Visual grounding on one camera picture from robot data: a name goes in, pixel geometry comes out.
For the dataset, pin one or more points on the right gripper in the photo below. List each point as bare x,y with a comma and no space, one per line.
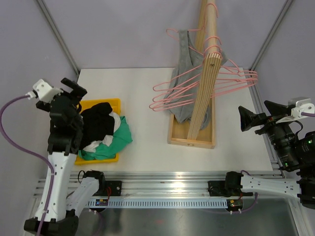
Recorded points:
248,118

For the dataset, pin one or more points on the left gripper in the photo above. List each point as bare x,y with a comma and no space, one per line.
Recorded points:
78,92

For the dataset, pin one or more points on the white tank top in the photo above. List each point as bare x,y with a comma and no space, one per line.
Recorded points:
108,139

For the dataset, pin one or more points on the green tank top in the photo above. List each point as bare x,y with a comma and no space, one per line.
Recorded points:
121,138

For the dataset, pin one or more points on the grey tank top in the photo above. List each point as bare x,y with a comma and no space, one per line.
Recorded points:
181,104

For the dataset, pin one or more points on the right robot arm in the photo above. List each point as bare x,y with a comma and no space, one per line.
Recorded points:
295,155

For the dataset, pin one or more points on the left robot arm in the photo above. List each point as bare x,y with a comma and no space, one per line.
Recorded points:
58,212

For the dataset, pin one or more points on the wooden hanger rack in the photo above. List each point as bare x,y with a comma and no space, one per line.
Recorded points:
200,132

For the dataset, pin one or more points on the yellow plastic tray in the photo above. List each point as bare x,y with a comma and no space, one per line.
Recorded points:
86,104

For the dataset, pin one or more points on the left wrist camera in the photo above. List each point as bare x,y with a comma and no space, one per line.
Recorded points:
43,91

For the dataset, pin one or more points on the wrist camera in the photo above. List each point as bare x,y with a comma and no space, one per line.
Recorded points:
298,108
43,91

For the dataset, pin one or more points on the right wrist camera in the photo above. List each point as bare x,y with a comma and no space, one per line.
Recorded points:
298,108

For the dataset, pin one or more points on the aluminium mounting rail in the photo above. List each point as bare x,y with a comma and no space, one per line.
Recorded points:
169,185

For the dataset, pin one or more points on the left aluminium frame post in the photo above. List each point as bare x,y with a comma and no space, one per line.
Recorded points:
58,36

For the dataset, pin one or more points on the aluminium frame post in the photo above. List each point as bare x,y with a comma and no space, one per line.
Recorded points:
58,36
271,34

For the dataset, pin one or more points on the slotted cable duct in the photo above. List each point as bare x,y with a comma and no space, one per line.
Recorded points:
158,203

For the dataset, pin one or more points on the right aluminium frame post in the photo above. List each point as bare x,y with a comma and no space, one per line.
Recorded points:
271,34

